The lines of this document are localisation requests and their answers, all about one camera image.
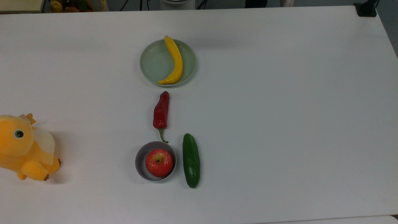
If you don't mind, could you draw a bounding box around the pile of toy produce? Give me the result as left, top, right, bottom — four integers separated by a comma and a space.
62, 0, 108, 12

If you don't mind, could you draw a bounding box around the red toy apple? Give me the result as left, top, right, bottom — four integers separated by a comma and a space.
145, 149, 174, 178

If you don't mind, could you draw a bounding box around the orange plush dinosaur toy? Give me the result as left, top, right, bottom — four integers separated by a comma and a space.
0, 113, 62, 181

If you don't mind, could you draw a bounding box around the yellow toy banana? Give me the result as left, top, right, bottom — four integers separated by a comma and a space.
158, 35, 184, 85

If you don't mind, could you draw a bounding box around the paper tag on plush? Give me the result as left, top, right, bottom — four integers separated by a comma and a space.
19, 113, 37, 126

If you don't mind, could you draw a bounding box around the black cable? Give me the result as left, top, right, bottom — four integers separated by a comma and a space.
120, 0, 146, 12

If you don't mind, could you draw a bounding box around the red chili pepper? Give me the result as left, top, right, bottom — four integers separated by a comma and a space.
152, 91, 170, 144

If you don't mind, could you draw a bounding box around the dark green cucumber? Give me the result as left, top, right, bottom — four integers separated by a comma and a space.
182, 133, 201, 189

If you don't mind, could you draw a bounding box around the light wooden board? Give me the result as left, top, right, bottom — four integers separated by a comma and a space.
0, 0, 44, 14

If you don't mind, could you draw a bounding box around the small grey bowl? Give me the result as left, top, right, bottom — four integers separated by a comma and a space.
135, 141, 177, 182

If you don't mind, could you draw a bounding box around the dark object behind table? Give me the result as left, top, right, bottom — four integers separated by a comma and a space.
245, 0, 268, 8

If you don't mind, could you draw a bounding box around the black table clamp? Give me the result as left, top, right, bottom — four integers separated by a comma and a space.
354, 0, 378, 17

